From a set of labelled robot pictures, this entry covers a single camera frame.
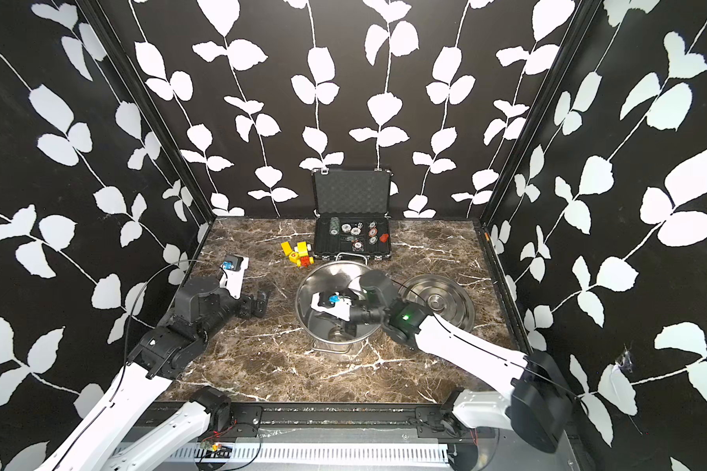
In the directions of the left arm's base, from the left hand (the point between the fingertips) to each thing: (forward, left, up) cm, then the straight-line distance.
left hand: (255, 278), depth 71 cm
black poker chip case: (+45, -25, -22) cm, 55 cm away
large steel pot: (-6, -16, -20) cm, 26 cm away
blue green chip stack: (+39, -18, -23) cm, 48 cm away
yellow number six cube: (+25, -3, -25) cm, 35 cm away
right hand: (-7, -16, -3) cm, 17 cm away
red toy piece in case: (+33, -37, -25) cm, 56 cm away
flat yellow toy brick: (+31, +1, -26) cm, 40 cm away
